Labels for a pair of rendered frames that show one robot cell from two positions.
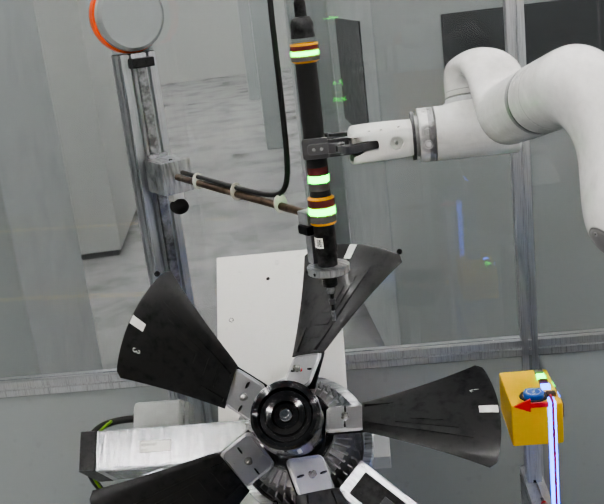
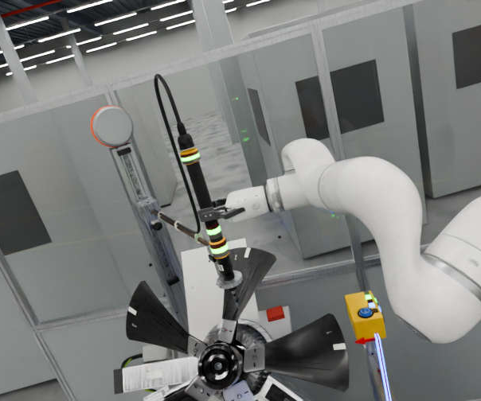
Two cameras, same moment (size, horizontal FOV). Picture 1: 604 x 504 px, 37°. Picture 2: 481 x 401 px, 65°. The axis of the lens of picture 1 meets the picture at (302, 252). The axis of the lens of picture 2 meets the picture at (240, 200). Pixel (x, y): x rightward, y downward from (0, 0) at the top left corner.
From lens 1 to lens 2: 54 cm
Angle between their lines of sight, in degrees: 4
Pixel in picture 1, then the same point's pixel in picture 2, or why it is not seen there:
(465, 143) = (300, 200)
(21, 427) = (107, 334)
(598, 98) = (389, 209)
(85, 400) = not seen: hidden behind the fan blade
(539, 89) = (341, 196)
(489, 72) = (307, 161)
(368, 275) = (258, 269)
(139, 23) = (119, 130)
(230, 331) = (192, 293)
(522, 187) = not seen: hidden behind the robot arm
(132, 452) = (142, 379)
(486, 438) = (340, 370)
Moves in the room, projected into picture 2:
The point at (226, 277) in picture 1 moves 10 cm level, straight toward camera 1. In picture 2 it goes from (187, 262) to (186, 275)
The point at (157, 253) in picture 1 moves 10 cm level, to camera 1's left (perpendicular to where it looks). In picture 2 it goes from (152, 248) to (130, 255)
